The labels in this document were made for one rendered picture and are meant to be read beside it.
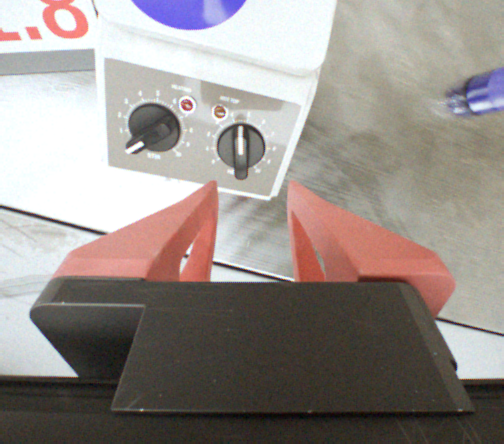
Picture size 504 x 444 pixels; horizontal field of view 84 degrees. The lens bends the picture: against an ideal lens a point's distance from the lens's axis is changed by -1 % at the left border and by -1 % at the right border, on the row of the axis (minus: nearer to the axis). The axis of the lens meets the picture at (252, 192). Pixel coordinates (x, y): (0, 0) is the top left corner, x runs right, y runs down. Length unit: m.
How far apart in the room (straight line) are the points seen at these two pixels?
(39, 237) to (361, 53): 0.31
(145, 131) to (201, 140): 0.04
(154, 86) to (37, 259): 0.17
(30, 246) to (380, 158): 0.30
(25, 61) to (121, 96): 0.10
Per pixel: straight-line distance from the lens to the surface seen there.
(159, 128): 0.17
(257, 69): 0.18
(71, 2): 0.26
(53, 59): 0.27
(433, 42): 0.33
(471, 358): 0.42
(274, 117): 0.18
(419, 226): 0.31
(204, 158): 0.20
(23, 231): 0.29
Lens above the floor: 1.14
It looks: 80 degrees down
